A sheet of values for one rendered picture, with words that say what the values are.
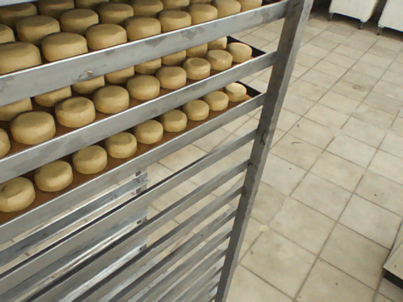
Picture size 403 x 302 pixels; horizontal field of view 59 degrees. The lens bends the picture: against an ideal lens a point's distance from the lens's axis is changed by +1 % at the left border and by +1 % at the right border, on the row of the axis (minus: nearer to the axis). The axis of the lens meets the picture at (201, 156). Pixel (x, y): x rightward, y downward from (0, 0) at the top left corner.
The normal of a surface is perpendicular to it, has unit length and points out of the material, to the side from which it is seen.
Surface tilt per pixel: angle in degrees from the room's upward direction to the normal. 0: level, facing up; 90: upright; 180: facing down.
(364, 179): 0
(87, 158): 0
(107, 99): 0
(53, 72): 90
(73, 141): 90
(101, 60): 90
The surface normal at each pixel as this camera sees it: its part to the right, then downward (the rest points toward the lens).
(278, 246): 0.10, -0.76
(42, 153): 0.71, 0.51
